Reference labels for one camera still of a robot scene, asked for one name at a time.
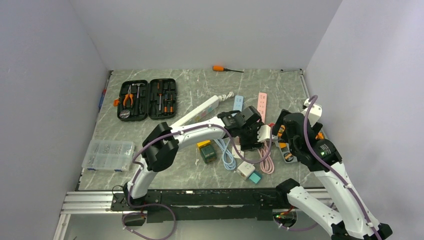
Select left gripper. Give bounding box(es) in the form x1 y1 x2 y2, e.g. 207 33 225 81
239 123 266 153

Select grey tool tray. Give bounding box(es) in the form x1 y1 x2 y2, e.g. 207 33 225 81
273 122 325 163

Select light blue power strip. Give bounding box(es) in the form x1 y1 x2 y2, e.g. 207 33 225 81
233 95 244 112

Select pink power strip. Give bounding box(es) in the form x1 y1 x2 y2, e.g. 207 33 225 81
257 92 267 123

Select white charger plug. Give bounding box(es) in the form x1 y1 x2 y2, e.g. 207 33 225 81
231 145 245 159

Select white long power strip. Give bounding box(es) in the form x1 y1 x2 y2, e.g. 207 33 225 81
171 91 235 127

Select light blue cable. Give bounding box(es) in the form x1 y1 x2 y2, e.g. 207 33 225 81
213 139 237 171

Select pink cable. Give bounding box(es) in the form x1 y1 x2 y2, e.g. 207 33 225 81
257 141 275 175

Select white cube socket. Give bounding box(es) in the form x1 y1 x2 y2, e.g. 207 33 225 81
236 161 256 180

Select dark green cube socket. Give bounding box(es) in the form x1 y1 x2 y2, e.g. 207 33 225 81
199 145 217 164

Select yellow cube socket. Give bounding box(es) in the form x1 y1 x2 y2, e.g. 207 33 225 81
196 140 211 149

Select teal plug adapter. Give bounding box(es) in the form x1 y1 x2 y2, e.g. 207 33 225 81
248 171 262 184

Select black tool case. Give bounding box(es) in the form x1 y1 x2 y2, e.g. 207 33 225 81
113 78 178 122

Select clear plastic screw box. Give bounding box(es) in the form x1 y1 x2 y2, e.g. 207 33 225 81
81 139 135 172

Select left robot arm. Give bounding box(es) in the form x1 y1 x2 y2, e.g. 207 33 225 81
123 106 270 210

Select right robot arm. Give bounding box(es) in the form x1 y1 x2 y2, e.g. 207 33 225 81
272 109 393 240

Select black electrical tape roll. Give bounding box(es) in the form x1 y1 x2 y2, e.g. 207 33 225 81
283 152 294 163

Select small black orange screwdriver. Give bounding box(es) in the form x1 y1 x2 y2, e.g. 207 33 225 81
164 92 175 115

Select orange pliers in case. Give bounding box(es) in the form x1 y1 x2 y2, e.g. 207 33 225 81
122 85 134 108

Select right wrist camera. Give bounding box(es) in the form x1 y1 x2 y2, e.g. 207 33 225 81
301 98 323 127

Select orange handled screwdriver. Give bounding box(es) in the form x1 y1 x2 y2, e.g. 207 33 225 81
212 65 244 73

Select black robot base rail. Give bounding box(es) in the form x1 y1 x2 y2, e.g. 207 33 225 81
110 188 292 223

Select blue pen at wall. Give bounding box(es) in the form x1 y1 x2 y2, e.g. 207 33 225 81
98 80 109 111

